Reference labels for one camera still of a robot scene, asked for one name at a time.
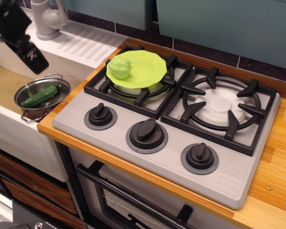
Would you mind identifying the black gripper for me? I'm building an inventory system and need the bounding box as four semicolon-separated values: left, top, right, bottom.
0;0;49;74

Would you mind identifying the green toy pickle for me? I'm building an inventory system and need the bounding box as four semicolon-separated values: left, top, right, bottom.
20;85;58;108

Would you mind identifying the green toy cauliflower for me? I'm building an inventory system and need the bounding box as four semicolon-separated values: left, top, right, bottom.
107;58;131;79

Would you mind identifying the stainless steel pot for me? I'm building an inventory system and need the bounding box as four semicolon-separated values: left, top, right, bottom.
14;73;71;123

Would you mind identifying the white sink unit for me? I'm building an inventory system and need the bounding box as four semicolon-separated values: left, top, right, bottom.
0;5;128;183

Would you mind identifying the lime green plate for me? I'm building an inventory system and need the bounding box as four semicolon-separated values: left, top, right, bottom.
106;50;167;89

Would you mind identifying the grey toy faucet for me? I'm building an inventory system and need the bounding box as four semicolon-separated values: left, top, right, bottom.
31;0;68;41

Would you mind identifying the black left stove knob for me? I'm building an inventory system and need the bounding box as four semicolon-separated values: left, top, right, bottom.
84;103;117;131

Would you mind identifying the black stove knob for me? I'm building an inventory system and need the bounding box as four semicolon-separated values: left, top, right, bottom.
126;118;168;154
84;103;117;131
181;143;219;175

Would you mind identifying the wooden drawer front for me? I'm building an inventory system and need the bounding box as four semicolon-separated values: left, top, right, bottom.
0;150;85;229

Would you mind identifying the black middle stove knob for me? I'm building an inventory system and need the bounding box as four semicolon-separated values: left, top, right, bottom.
126;118;168;154

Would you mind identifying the grey stove top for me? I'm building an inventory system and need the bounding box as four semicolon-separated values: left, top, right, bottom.
51;45;282;210

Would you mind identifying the white right burner cap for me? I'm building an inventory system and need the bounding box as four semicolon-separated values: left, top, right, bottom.
195;88;246;126

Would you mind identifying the black right stove knob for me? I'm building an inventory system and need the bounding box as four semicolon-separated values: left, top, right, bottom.
181;143;219;175

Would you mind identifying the black right burner grate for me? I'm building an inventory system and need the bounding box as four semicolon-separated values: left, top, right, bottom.
161;67;277;156

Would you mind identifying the black oven door handle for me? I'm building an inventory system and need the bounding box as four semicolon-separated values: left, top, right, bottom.
76;161;193;229

